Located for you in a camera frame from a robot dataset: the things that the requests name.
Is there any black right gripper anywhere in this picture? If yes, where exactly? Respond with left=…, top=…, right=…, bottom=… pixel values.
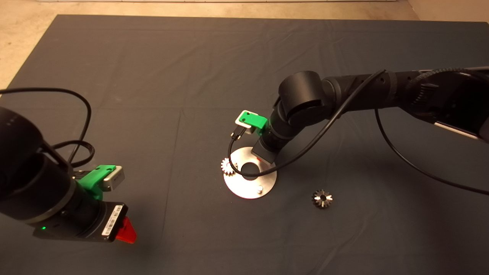
left=251, top=131, right=291, bottom=165

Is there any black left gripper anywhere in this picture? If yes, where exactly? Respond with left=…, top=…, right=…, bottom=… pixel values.
left=34, top=188, right=137, bottom=244

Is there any steel planetary gear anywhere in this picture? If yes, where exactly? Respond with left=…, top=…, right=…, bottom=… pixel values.
left=311, top=189, right=333, bottom=209
left=220, top=157, right=237, bottom=176

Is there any round metal carrier plate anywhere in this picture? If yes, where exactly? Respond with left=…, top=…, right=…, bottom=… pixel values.
left=223, top=147, right=277, bottom=199

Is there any dark grey table cloth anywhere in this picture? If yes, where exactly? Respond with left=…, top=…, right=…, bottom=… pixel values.
left=0, top=15, right=489, bottom=275

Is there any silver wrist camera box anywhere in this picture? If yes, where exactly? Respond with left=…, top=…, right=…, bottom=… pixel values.
left=234, top=110, right=256, bottom=136
left=103, top=165, right=125, bottom=192

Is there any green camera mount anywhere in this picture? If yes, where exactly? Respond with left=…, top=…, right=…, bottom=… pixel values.
left=78, top=165, right=116, bottom=200
left=237, top=111, right=269, bottom=136

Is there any thick black braided cable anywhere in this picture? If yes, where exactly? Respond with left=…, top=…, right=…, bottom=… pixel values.
left=407, top=68, right=489, bottom=95
left=52, top=140, right=95, bottom=168

